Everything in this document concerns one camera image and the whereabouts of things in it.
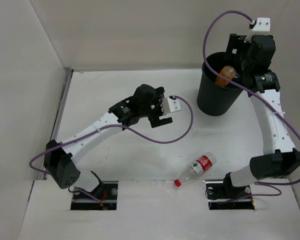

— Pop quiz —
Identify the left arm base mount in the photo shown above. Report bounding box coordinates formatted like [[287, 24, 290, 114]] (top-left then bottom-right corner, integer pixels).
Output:
[[68, 181, 119, 211]]

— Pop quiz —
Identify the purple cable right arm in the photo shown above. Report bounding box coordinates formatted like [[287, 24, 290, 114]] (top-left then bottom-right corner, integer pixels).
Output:
[[202, 9, 300, 203]]

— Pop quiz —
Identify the orange juice bottle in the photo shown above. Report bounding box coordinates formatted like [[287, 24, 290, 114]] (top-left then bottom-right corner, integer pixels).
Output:
[[215, 65, 237, 87]]

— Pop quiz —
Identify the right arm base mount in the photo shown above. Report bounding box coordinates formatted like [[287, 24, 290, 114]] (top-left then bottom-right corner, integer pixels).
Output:
[[205, 180, 255, 210]]

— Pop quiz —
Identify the black ribbed plastic bin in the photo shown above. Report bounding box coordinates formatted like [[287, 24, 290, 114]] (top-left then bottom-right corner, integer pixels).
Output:
[[197, 52, 243, 116]]

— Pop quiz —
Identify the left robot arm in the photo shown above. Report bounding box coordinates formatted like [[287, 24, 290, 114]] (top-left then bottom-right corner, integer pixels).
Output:
[[43, 84, 173, 200]]

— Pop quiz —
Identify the aluminium table edge rail left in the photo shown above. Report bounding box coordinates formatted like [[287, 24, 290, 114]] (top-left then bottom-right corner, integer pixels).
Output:
[[39, 67, 74, 181]]

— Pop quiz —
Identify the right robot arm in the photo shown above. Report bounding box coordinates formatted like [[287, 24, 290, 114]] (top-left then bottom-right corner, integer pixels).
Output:
[[219, 34, 300, 199]]

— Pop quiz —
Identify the red label water bottle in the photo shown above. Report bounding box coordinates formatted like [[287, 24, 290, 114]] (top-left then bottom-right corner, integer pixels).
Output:
[[173, 152, 217, 188]]

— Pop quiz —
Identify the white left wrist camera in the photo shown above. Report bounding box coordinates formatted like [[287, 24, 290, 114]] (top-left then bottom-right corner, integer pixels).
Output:
[[161, 97, 182, 115]]

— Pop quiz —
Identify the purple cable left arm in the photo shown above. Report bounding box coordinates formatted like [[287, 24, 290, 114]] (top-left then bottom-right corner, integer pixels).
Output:
[[28, 94, 195, 205]]

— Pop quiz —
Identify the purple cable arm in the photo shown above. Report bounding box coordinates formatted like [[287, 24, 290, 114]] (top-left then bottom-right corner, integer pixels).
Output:
[[202, 9, 300, 203], [28, 94, 195, 205]]

